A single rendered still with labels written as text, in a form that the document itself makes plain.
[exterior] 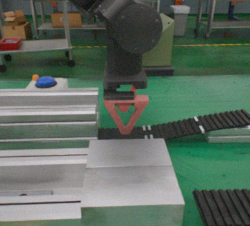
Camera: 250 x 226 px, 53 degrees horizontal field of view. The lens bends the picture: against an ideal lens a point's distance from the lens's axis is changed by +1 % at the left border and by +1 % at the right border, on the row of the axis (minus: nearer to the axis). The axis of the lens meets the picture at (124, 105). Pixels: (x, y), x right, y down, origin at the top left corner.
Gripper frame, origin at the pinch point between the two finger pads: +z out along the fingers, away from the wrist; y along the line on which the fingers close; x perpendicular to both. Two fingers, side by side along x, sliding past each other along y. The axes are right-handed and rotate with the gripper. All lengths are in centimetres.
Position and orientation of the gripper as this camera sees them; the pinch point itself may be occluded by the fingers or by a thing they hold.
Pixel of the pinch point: (124, 117)
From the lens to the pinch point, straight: 45.3
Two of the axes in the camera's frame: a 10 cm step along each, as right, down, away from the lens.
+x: 10.0, -0.2, 0.3
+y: 0.4, 4.5, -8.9
